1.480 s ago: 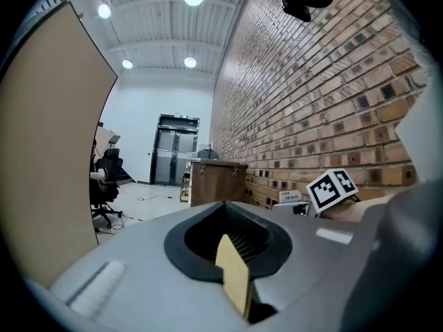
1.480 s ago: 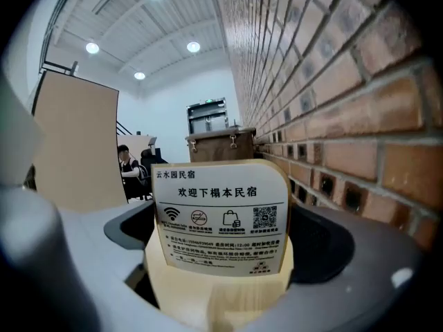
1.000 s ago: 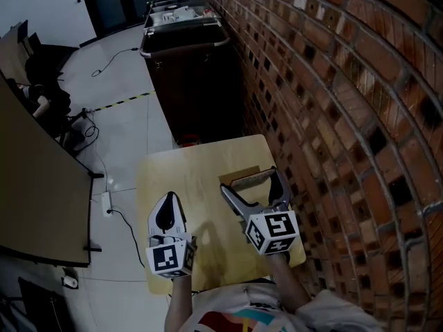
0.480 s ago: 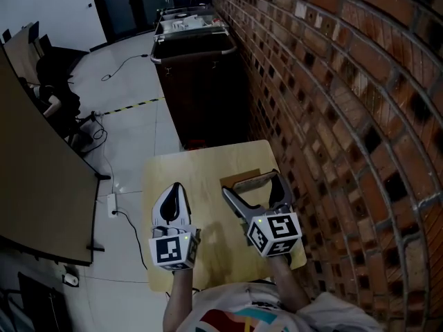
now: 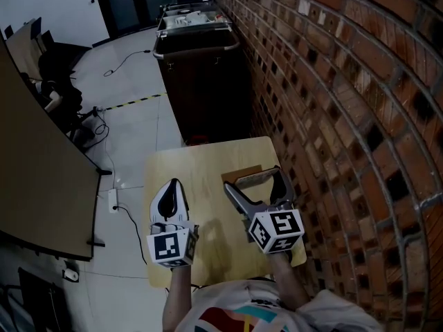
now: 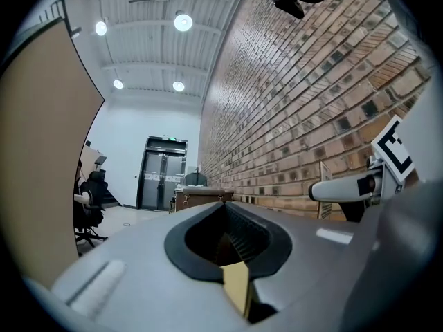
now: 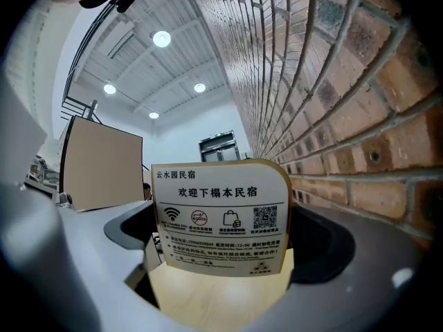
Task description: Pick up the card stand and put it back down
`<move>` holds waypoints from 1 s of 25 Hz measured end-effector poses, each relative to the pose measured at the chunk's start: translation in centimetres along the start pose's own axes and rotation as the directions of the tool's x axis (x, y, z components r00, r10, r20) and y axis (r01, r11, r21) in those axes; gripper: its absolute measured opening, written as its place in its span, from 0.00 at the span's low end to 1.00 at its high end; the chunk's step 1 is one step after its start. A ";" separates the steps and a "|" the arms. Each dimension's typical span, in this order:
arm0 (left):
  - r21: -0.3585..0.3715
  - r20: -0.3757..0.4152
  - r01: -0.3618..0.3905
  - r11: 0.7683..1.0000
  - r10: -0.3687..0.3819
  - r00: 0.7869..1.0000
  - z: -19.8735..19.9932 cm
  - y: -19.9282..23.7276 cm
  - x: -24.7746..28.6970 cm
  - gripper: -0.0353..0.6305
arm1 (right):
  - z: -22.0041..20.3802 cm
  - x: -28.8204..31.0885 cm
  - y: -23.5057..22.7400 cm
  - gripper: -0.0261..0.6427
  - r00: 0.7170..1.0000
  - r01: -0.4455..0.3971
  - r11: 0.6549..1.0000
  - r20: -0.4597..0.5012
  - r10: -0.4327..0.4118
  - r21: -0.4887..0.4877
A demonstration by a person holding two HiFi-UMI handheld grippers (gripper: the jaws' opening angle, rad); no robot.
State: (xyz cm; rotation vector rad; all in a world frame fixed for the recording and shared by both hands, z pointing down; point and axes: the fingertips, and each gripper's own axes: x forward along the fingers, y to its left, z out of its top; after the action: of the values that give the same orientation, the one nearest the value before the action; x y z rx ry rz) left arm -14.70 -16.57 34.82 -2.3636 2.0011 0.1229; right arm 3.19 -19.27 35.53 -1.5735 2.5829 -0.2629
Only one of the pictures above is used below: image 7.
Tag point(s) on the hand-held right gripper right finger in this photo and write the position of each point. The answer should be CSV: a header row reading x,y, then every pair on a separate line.
x,y
346,289

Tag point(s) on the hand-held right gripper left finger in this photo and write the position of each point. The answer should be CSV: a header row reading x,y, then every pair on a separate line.
x,y
69,272

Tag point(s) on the white guesthouse welcome sign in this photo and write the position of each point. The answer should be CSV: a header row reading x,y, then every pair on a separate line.
x,y
221,220

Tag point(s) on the cluttered white desk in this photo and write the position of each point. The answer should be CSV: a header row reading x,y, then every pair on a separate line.
x,y
43,175

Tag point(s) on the brown partition board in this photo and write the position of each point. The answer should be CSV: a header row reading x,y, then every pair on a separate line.
x,y
104,164

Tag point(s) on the black metal railing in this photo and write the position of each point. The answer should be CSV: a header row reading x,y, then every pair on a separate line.
x,y
79,107

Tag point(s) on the round ceiling light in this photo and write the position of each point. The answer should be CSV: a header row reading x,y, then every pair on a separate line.
x,y
154,115
161,38
199,88
109,88

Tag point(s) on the dark double door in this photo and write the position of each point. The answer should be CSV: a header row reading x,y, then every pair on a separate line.
x,y
218,149

